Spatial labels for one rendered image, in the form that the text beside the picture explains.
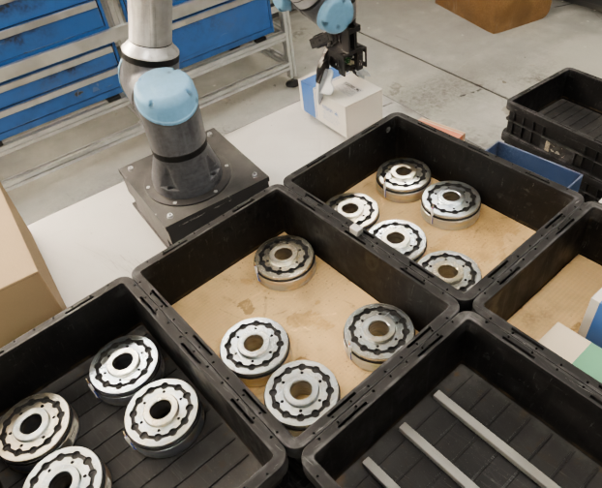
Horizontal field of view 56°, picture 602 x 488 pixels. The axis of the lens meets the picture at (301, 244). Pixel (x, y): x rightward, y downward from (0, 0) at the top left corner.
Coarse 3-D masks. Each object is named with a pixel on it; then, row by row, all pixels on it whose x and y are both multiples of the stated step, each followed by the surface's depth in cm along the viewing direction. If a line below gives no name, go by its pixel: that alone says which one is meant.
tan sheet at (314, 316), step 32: (224, 288) 95; (256, 288) 94; (320, 288) 93; (352, 288) 92; (192, 320) 91; (224, 320) 90; (288, 320) 88; (320, 320) 88; (320, 352) 84; (352, 384) 79
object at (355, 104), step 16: (304, 80) 148; (336, 80) 146; (352, 80) 145; (304, 96) 150; (336, 96) 140; (352, 96) 139; (368, 96) 139; (320, 112) 147; (336, 112) 141; (352, 112) 139; (368, 112) 142; (336, 128) 144; (352, 128) 142
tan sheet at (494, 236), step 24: (360, 192) 109; (384, 216) 103; (408, 216) 103; (480, 216) 101; (504, 216) 100; (432, 240) 98; (456, 240) 97; (480, 240) 96; (504, 240) 96; (480, 264) 93
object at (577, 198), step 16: (400, 112) 110; (368, 128) 107; (432, 128) 105; (352, 144) 104; (464, 144) 100; (320, 160) 101; (496, 160) 96; (288, 176) 99; (528, 176) 92; (304, 192) 95; (560, 192) 89; (576, 192) 88; (320, 208) 92; (576, 208) 85; (352, 224) 88; (368, 240) 85; (528, 240) 82; (400, 256) 82; (512, 256) 80; (416, 272) 80; (448, 288) 77; (480, 288) 76; (464, 304) 76
